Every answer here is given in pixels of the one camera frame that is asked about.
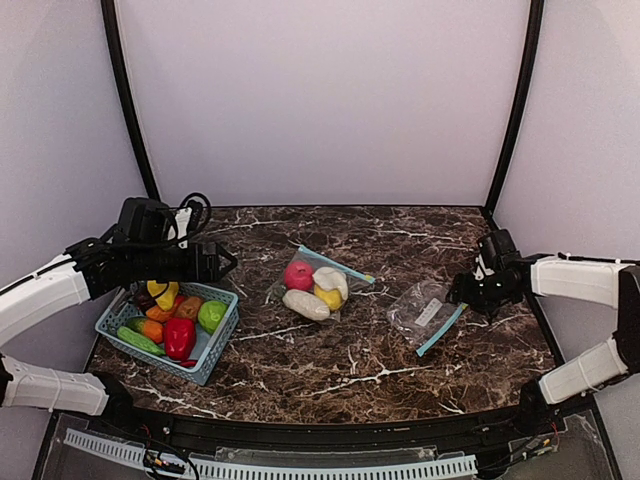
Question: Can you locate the brown toy potato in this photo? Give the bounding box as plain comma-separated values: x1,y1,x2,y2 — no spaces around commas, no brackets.
174,296,204,322

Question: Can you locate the black front frame rail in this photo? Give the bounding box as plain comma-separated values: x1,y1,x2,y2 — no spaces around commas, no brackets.
89,394,566,456

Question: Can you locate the yellow toy lemon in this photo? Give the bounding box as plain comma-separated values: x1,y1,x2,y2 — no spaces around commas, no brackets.
146,281,179,311

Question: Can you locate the small clear zip bag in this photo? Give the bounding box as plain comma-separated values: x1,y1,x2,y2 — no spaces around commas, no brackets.
386,280,467,357

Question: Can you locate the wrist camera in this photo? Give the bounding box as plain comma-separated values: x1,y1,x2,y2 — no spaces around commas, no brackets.
474,229,519,280
167,192,211,249

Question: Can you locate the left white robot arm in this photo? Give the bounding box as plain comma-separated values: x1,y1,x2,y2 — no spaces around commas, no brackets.
1,192,237,418

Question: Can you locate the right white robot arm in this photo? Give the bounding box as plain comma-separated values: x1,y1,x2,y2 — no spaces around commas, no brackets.
447,229,639,411

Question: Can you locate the green toy cucumber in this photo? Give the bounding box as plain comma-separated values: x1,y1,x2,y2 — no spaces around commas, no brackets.
117,326,165,356

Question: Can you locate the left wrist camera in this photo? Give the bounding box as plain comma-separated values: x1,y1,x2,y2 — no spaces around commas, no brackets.
167,192,211,249

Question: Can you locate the large clear zip bag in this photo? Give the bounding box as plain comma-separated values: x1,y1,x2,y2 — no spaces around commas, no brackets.
266,245,376,325

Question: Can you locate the large red toy apple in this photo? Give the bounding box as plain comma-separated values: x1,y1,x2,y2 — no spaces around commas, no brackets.
284,260,314,291

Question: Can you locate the orange toy carrot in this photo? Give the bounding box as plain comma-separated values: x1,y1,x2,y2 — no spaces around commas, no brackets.
126,317,164,344

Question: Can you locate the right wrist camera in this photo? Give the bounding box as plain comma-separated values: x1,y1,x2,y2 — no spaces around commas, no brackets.
474,229,519,280

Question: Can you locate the black frame post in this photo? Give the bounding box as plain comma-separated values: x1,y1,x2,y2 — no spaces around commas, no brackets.
483,0,545,220
100,0,161,200

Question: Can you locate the left black frame post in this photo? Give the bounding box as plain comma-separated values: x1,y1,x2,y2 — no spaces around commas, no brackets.
100,0,161,200

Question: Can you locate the light blue plastic basket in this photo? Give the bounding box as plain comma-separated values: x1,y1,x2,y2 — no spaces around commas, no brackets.
95,282,239,386

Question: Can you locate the red toy bell pepper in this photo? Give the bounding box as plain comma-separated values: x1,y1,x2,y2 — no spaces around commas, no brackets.
164,318,197,361

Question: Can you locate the right black frame post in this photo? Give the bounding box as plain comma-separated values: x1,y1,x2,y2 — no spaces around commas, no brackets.
483,0,545,220

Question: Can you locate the white slotted cable duct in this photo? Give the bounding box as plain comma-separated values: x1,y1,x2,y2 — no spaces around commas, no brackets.
63,428,478,480

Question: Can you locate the dark red toy fruit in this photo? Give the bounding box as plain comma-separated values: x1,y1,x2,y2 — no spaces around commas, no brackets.
132,286,156,313

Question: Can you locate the yellow toy potato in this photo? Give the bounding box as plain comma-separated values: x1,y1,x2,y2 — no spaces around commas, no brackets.
314,285,344,311

